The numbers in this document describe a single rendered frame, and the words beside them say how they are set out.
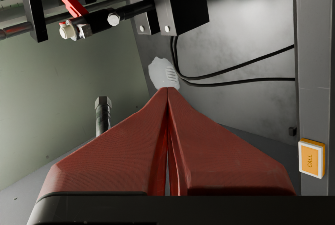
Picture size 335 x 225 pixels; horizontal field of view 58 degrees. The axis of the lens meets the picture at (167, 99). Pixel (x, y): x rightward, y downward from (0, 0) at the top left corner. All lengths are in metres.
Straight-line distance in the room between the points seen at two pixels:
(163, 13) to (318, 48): 0.22
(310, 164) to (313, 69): 0.13
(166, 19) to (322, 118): 0.26
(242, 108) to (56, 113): 0.42
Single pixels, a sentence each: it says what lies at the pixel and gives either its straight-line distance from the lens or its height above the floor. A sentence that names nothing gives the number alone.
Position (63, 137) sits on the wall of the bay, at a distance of 0.77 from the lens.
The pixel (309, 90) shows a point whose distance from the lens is 0.41.
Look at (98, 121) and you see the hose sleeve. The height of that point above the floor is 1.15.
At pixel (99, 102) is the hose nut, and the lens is 0.41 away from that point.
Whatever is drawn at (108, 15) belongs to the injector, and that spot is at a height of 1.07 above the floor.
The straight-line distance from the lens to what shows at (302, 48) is 0.40.
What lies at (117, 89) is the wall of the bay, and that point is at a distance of 0.81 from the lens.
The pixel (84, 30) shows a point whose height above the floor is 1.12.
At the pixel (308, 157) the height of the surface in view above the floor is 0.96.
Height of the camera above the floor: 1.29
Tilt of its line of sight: 34 degrees down
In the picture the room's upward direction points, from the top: 121 degrees counter-clockwise
